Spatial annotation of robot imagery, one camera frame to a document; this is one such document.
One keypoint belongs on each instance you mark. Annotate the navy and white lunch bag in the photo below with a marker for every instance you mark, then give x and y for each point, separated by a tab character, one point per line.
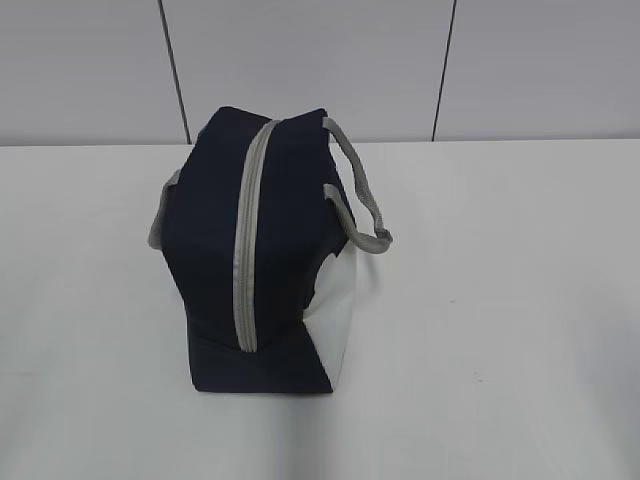
260	229

